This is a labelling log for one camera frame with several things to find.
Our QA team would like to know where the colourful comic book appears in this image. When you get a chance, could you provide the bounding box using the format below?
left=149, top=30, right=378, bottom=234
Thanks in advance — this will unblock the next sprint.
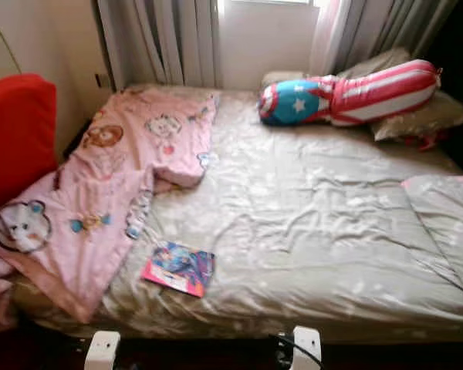
left=141, top=240, right=215, bottom=298

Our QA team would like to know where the large red mattress cushion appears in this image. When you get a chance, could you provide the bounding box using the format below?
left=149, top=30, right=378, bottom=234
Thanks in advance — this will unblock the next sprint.
left=0, top=73, right=59, bottom=213

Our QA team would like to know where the pink cartoon bear blanket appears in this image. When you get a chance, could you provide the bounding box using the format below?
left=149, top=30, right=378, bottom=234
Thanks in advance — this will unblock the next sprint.
left=0, top=89, right=218, bottom=336

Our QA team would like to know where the bed with grey floral sheet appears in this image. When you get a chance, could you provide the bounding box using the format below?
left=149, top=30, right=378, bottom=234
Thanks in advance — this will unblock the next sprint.
left=12, top=81, right=463, bottom=344

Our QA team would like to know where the red blue star bolster pillow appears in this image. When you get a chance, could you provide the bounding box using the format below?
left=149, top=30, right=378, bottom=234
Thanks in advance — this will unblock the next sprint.
left=258, top=59, right=442, bottom=128

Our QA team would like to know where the grey floral pillow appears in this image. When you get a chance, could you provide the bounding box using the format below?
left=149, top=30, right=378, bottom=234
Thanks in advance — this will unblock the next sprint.
left=340, top=48, right=463, bottom=143

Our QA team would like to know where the red cloth item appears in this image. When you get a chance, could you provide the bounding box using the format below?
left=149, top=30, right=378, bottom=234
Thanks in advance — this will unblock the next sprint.
left=405, top=131, right=452, bottom=151

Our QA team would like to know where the folded grey floral duvet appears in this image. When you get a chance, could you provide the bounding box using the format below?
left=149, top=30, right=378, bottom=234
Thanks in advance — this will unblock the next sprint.
left=401, top=175, right=463, bottom=317

